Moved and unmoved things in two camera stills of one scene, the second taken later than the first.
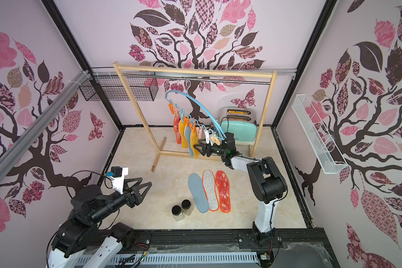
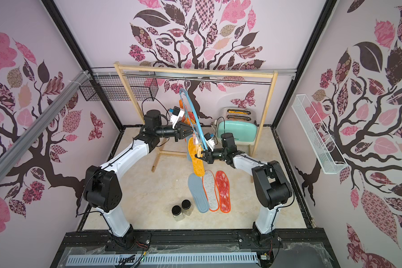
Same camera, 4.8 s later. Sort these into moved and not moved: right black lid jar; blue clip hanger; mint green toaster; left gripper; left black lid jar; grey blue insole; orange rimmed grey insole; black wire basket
Moved: blue clip hanger; left gripper
Not moved: right black lid jar; left black lid jar; orange rimmed grey insole; mint green toaster; black wire basket; grey blue insole
